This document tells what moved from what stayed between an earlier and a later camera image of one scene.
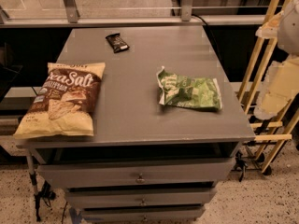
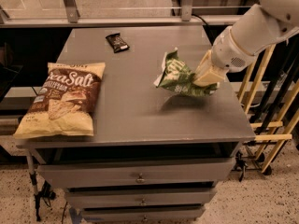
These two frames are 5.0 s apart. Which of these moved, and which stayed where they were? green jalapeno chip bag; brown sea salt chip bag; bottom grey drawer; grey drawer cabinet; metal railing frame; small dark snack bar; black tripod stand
Moved: green jalapeno chip bag
Stayed: metal railing frame; small dark snack bar; grey drawer cabinet; black tripod stand; bottom grey drawer; brown sea salt chip bag
